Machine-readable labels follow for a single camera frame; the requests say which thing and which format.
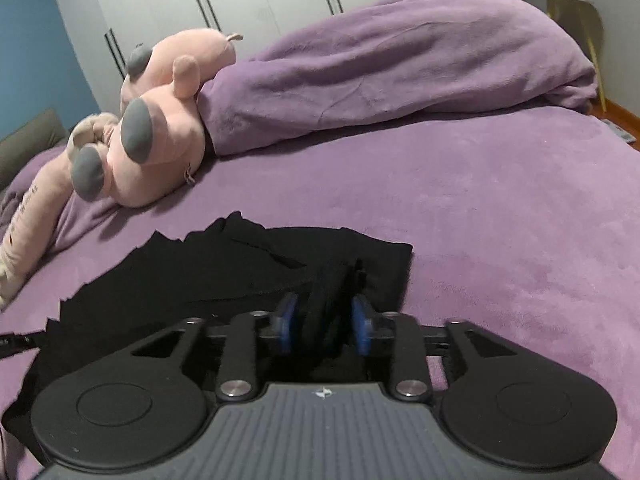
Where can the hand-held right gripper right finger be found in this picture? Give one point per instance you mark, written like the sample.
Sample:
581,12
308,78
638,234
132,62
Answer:
361,325

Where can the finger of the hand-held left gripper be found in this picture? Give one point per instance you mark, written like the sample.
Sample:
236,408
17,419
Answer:
20,346

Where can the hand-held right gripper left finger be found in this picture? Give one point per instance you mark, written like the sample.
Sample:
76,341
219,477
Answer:
287,322

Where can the black long-sleeve shirt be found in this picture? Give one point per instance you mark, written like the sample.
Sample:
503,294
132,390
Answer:
200,280

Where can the purple fleece bed sheet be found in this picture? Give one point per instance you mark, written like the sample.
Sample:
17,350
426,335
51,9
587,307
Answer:
500,240

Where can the padded headboard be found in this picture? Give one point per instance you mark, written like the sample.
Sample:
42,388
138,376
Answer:
30,145

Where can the pink plush toy grey feet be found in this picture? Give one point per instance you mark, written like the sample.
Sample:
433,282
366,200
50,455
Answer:
170,125

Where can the purple crumpled duvet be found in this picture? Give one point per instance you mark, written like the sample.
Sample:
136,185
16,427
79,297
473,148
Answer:
400,70

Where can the papers on floor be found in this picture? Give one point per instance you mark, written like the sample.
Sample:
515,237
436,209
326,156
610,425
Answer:
619,131

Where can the white wardrobe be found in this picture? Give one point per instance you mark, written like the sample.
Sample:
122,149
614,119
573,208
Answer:
225,5

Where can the yellow-legged side table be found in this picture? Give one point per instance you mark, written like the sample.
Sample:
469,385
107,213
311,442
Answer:
575,10

